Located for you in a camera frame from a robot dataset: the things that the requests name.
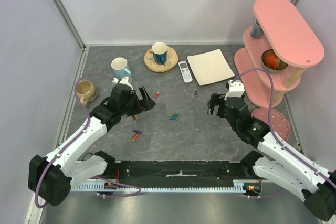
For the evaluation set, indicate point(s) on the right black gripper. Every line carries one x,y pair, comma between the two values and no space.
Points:
219,105

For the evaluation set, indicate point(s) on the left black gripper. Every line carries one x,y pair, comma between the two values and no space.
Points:
145,104

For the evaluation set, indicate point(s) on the white remote control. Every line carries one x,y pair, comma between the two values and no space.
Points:
185,72

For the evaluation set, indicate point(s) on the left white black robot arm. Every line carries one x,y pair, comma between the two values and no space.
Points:
53,176

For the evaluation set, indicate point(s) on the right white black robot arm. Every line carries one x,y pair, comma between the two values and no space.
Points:
277,161

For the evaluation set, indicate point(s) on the cream square plate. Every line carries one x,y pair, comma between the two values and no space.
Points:
210,67

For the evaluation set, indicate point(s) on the blue battery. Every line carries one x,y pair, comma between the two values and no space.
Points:
174,118

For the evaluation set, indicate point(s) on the light blue mug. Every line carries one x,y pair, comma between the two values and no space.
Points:
120,68

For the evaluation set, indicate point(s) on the beige ceramic mug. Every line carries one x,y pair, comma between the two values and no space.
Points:
86,92

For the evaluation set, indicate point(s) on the dark blue mug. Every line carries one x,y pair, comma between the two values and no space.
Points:
159,50

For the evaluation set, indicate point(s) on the bowl with fruit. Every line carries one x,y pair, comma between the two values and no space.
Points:
271,62

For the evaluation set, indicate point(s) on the pink dotted plate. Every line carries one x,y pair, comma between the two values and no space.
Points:
279,122

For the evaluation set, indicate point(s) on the grey cup on shelf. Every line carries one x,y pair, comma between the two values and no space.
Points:
257,31

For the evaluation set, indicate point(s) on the pink three-tier shelf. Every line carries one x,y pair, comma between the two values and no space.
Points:
293,41

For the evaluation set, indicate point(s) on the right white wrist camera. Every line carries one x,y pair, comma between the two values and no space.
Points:
235,89

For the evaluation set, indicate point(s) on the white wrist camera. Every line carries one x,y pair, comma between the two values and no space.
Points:
235,89
126,80

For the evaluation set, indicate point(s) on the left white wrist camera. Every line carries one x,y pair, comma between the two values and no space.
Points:
126,80

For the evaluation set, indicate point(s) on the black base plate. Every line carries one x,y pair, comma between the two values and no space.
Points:
178,174

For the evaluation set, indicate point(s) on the white slotted cable duct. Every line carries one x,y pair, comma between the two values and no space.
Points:
94,185

